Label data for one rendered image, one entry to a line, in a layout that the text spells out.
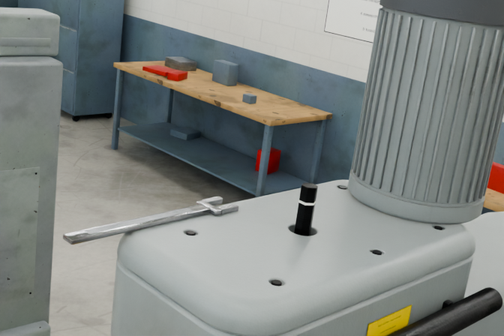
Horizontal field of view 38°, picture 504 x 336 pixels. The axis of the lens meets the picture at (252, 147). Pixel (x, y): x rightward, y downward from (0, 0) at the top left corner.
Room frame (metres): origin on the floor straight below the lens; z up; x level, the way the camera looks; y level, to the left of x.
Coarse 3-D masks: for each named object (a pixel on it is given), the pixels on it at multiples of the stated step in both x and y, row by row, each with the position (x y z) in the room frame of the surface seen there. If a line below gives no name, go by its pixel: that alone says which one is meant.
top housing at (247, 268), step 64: (320, 192) 1.02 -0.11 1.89; (128, 256) 0.75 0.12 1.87; (192, 256) 0.74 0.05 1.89; (256, 256) 0.76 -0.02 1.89; (320, 256) 0.79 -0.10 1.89; (384, 256) 0.81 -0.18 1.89; (448, 256) 0.88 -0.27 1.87; (128, 320) 0.74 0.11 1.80; (192, 320) 0.67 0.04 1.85; (256, 320) 0.64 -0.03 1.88; (320, 320) 0.70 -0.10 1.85; (384, 320) 0.78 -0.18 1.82
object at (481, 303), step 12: (492, 288) 0.94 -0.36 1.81; (468, 300) 0.90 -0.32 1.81; (480, 300) 0.90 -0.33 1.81; (492, 300) 0.92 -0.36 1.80; (444, 312) 0.85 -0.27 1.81; (456, 312) 0.86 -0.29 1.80; (468, 312) 0.87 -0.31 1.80; (480, 312) 0.89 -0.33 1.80; (492, 312) 0.91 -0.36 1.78; (420, 324) 0.81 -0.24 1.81; (432, 324) 0.82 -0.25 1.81; (444, 324) 0.83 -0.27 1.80; (456, 324) 0.84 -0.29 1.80; (468, 324) 0.87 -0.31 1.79
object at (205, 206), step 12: (204, 204) 0.89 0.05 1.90; (216, 204) 0.91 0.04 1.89; (144, 216) 0.82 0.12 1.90; (156, 216) 0.82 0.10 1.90; (168, 216) 0.83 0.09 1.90; (180, 216) 0.84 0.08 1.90; (192, 216) 0.85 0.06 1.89; (96, 228) 0.77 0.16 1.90; (108, 228) 0.77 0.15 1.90; (120, 228) 0.78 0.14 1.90; (132, 228) 0.79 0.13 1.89; (72, 240) 0.73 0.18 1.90; (84, 240) 0.74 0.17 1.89
